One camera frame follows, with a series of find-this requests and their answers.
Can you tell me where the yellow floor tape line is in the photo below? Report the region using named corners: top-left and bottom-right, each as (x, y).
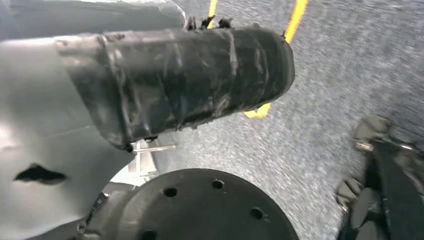
top-left (206, 0), bottom-right (219, 30)
top-left (242, 0), bottom-right (310, 120)

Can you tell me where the black disc with holes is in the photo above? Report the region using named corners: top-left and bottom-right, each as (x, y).
top-left (77, 168), bottom-right (301, 240)

